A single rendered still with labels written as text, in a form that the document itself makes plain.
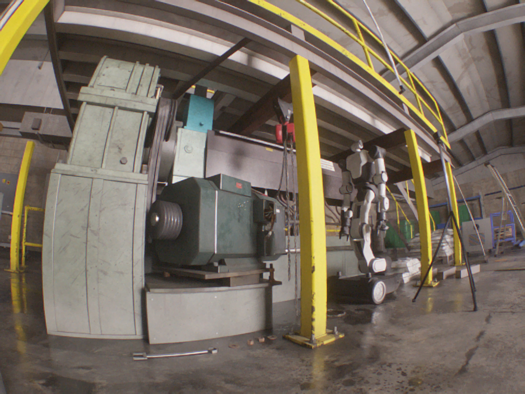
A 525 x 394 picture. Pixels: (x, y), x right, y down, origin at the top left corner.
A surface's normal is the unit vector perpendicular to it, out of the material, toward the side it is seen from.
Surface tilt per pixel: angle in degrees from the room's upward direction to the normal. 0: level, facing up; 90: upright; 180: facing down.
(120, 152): 90
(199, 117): 90
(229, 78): 90
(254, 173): 90
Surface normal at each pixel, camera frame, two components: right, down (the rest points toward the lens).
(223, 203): 0.79, -0.14
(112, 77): 0.53, -0.36
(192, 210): -0.62, -0.16
